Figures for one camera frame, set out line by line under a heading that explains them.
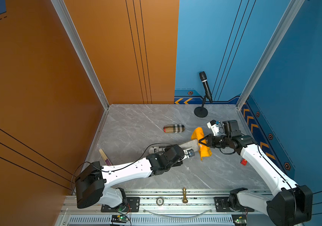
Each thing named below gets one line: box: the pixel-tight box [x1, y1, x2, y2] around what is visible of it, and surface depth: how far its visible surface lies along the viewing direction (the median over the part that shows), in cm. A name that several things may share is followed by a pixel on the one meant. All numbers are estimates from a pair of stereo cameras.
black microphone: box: [199, 71, 213, 104], surface depth 100 cm
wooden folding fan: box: [98, 148, 113, 166], surface depth 93 cm
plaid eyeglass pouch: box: [162, 123, 186, 134], surface depth 104 cm
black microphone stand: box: [193, 96, 209, 118], surface depth 118 cm
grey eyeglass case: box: [178, 138, 200, 152], surface depth 79 cm
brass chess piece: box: [182, 186, 189, 204], surface depth 77 cm
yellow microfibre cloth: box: [191, 127, 212, 161], surface depth 77 cm
